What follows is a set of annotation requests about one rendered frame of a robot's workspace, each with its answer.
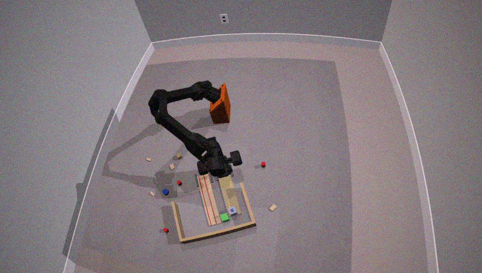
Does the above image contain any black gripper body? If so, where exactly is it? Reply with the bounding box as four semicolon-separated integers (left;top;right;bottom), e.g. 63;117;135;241
197;150;242;175

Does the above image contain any yellow checkered strip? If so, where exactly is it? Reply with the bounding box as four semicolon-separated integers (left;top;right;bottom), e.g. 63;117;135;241
219;175;232;187

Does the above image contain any tan wooden three-sided frame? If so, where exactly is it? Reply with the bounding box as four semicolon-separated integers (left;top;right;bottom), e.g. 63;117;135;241
171;181;256;244

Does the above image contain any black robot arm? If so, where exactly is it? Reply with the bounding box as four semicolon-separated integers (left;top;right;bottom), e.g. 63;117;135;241
148;80;232;178

